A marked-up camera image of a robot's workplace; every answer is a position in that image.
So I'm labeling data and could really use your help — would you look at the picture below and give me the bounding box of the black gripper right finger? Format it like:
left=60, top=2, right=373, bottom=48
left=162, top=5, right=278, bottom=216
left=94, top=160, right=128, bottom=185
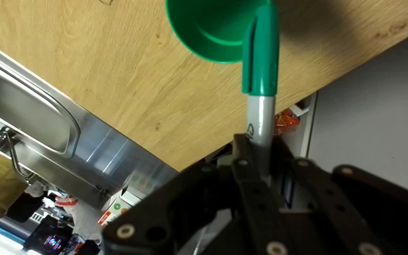
left=269, top=134, right=408, bottom=255

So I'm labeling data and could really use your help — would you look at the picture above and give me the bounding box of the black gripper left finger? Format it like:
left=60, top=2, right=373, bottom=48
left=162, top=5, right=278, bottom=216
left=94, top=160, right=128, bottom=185
left=101, top=131, right=292, bottom=255

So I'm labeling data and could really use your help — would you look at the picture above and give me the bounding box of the green capped grey marker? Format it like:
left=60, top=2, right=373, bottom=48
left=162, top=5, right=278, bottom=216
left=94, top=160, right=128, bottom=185
left=240, top=0, right=282, bottom=185

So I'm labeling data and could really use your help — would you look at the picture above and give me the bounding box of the green plastic cup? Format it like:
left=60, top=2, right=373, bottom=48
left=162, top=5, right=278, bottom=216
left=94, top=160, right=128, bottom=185
left=164, top=0, right=275, bottom=65

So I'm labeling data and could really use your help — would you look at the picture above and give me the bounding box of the white box with red print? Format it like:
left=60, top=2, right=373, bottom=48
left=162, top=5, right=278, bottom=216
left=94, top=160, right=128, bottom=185
left=96, top=184, right=145, bottom=229

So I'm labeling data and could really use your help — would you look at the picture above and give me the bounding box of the orange red plastic object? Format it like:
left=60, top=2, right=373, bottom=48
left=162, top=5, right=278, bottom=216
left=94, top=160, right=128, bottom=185
left=272, top=107, right=303, bottom=138

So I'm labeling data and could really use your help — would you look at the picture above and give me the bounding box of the dark electronic device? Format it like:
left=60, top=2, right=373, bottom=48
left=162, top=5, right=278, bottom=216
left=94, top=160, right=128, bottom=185
left=23, top=215, right=88, bottom=255

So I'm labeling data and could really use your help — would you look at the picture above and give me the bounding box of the stainless steel sink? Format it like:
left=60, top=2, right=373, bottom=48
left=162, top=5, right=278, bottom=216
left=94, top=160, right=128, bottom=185
left=0, top=34, right=183, bottom=209

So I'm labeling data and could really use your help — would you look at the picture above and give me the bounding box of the metal sink faucet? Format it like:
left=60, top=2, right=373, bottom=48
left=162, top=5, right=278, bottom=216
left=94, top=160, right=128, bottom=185
left=0, top=124, right=37, bottom=187

